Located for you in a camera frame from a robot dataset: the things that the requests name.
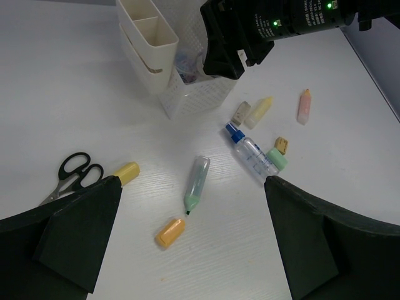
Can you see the yellow highlighter cap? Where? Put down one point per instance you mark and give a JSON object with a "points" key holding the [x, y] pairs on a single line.
{"points": [[127, 173]]}

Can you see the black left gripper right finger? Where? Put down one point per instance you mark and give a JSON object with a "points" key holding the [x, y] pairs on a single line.
{"points": [[329, 252]]}

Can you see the green highlighter cap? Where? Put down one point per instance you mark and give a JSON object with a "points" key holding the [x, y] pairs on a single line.
{"points": [[277, 158]]}

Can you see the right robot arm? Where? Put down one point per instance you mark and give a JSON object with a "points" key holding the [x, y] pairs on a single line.
{"points": [[266, 20]]}

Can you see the black handled scissors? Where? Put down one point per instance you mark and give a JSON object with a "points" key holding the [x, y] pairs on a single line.
{"points": [[71, 181]]}

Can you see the pink highlighter body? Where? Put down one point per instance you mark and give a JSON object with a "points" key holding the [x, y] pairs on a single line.
{"points": [[304, 107]]}

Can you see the paperclip jar near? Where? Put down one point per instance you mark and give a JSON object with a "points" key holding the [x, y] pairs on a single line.
{"points": [[189, 65]]}

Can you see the cream divided side organizer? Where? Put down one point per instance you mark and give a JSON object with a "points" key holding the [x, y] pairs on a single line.
{"points": [[149, 43]]}

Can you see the yellow highlighter body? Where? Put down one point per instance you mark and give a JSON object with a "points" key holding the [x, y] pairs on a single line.
{"points": [[258, 112]]}

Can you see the grey dirty eraser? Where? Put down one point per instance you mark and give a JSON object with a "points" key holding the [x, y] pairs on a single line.
{"points": [[241, 113]]}

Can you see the green uncapped highlighter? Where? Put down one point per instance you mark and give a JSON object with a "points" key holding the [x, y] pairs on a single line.
{"points": [[196, 182]]}

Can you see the white perforated basket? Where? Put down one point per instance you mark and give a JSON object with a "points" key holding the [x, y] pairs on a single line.
{"points": [[205, 92]]}

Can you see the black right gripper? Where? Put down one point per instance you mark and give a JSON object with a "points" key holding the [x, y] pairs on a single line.
{"points": [[229, 47]]}

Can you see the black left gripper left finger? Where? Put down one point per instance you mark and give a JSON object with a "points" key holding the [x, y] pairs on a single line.
{"points": [[55, 251]]}

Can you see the clear blue spray bottle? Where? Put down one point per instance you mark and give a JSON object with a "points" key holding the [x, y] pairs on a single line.
{"points": [[250, 155]]}

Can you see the orange highlighter cap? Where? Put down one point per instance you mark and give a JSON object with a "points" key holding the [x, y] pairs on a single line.
{"points": [[170, 232]]}

